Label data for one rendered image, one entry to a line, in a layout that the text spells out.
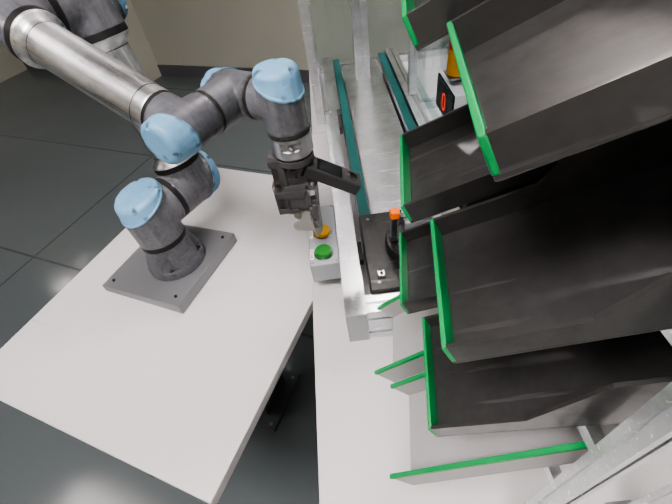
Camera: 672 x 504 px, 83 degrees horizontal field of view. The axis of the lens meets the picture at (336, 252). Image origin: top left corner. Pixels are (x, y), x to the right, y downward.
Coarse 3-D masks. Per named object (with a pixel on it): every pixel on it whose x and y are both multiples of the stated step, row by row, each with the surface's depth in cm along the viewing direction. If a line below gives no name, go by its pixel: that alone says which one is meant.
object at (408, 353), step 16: (384, 304) 69; (400, 320) 70; (416, 320) 66; (400, 336) 68; (416, 336) 64; (400, 352) 66; (416, 352) 62; (384, 368) 60; (400, 368) 60; (416, 368) 59
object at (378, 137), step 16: (400, 112) 135; (416, 112) 130; (352, 128) 130; (368, 128) 135; (384, 128) 133; (400, 128) 132; (352, 144) 123; (368, 144) 128; (384, 144) 127; (352, 160) 117; (368, 160) 121; (384, 160) 120; (368, 176) 116; (384, 176) 115; (368, 192) 110; (384, 192) 109; (368, 208) 101; (384, 208) 105; (400, 208) 104
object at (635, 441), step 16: (656, 400) 24; (640, 416) 26; (656, 416) 25; (624, 432) 28; (640, 432) 27; (656, 432) 25; (592, 448) 32; (608, 448) 30; (624, 448) 28; (640, 448) 27; (656, 448) 27; (576, 464) 35; (592, 464) 33; (608, 464) 30; (624, 464) 29; (640, 464) 30; (560, 480) 39; (576, 480) 37; (592, 480) 33; (608, 480) 33; (544, 496) 43; (560, 496) 39; (576, 496) 38; (656, 496) 49
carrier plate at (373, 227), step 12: (360, 216) 96; (372, 216) 95; (384, 216) 94; (372, 228) 92; (384, 228) 92; (372, 240) 89; (384, 240) 89; (372, 252) 87; (384, 252) 86; (372, 264) 84; (384, 264) 84; (396, 264) 83; (372, 276) 82; (396, 276) 81; (372, 288) 80; (384, 288) 79; (396, 288) 79
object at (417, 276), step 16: (400, 240) 55; (416, 240) 56; (400, 256) 53; (416, 256) 54; (432, 256) 53; (400, 272) 51; (416, 272) 52; (432, 272) 51; (400, 288) 49; (416, 288) 51; (432, 288) 49; (400, 304) 48; (416, 304) 47; (432, 304) 47
